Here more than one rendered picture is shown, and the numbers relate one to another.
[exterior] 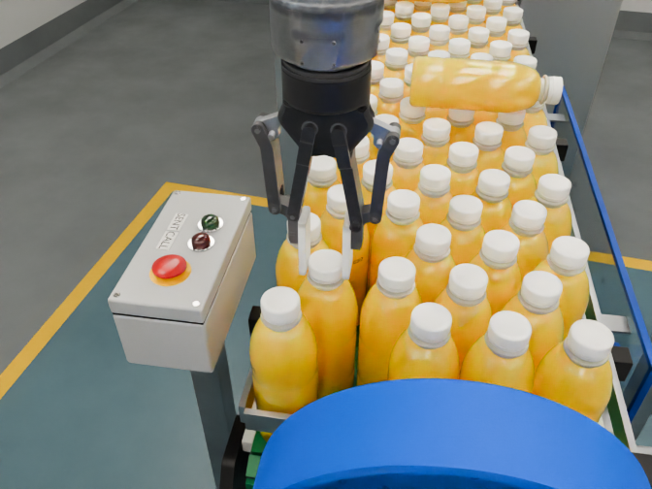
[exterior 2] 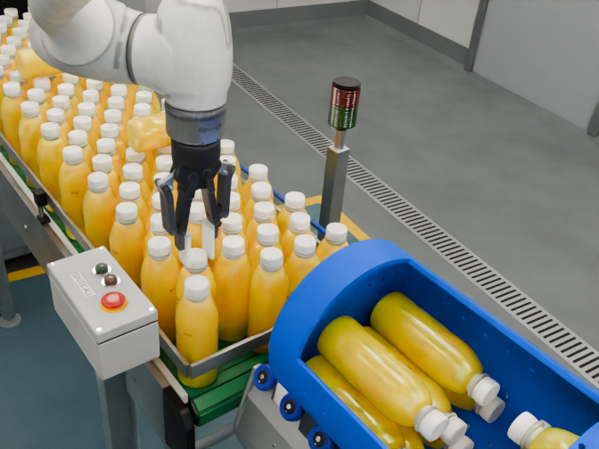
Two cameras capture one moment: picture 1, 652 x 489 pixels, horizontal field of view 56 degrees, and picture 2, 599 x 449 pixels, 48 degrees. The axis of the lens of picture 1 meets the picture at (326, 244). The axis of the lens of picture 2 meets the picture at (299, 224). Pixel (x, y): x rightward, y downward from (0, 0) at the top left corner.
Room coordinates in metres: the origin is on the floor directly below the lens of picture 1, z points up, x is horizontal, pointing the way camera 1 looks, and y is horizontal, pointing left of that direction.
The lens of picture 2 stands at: (-0.23, 0.57, 1.80)
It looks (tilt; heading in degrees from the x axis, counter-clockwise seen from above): 34 degrees down; 311
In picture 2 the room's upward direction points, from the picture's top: 5 degrees clockwise
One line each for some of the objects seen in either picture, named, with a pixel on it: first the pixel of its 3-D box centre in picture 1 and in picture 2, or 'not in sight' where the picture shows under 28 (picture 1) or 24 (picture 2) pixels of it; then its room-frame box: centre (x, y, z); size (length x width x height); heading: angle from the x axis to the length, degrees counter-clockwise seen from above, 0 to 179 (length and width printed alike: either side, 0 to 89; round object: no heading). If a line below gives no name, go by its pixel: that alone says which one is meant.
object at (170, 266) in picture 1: (169, 268); (113, 300); (0.48, 0.17, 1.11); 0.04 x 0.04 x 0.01
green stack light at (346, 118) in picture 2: not in sight; (342, 113); (0.61, -0.51, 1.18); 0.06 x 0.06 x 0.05
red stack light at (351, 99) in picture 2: not in sight; (345, 93); (0.61, -0.51, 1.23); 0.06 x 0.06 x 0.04
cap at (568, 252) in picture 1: (568, 256); (294, 202); (0.51, -0.27, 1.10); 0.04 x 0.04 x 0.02
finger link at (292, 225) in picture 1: (286, 218); (175, 237); (0.49, 0.04, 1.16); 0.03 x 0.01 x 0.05; 81
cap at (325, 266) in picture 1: (326, 270); (195, 260); (0.49, 0.00, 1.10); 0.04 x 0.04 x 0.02
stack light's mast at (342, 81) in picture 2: not in sight; (342, 115); (0.61, -0.51, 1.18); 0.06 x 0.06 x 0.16
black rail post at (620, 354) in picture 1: (611, 375); not in sight; (0.47, -0.35, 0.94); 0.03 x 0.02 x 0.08; 171
